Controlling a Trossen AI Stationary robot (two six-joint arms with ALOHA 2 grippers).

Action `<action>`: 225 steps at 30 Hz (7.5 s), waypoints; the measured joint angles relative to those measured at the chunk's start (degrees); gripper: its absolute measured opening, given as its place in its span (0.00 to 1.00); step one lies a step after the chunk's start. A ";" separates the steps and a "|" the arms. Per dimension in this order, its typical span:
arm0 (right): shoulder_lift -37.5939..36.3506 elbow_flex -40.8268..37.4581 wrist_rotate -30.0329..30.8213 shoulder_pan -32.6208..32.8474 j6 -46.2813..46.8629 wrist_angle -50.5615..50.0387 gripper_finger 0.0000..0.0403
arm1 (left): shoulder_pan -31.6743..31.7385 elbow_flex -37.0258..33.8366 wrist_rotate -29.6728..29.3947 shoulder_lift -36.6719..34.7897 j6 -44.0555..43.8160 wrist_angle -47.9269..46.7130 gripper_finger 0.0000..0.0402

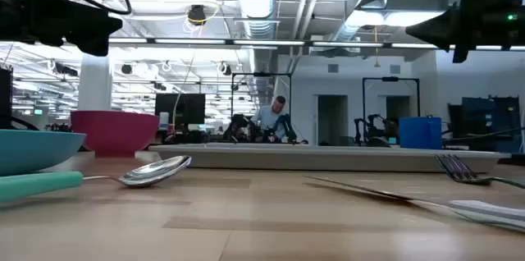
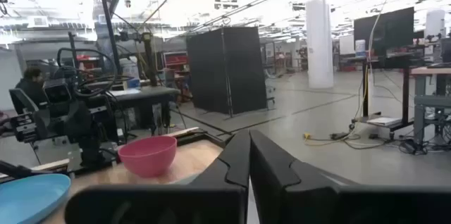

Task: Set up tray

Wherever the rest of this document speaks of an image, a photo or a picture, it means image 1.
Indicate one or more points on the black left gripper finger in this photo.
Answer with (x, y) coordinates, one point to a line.
(95, 47)
(102, 26)

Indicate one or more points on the pink bowl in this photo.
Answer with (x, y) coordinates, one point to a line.
(115, 131)

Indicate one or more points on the blue mug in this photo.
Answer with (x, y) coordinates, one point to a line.
(420, 133)

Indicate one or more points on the teal plate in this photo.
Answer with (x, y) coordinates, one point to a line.
(33, 150)

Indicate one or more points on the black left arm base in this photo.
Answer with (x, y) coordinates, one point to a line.
(5, 97)

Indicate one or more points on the grey rectangular serving tray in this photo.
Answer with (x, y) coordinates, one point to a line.
(320, 161)

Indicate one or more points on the white building pillar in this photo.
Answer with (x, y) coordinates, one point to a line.
(95, 82)

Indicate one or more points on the blue cabinet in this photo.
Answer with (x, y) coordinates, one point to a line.
(488, 117)

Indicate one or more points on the black ceiling dome device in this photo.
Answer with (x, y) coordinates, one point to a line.
(197, 15)

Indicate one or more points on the white bottle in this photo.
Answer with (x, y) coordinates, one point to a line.
(163, 120)

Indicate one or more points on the black computer monitor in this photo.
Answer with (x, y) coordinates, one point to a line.
(188, 109)

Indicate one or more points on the black background robot arms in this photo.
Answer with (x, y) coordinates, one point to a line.
(240, 127)
(375, 129)

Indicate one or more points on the overhead LED light bar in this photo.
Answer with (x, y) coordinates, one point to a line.
(266, 42)

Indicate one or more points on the person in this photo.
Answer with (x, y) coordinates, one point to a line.
(270, 119)

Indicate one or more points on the black metal rig frame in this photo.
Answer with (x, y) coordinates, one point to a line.
(261, 74)
(389, 79)

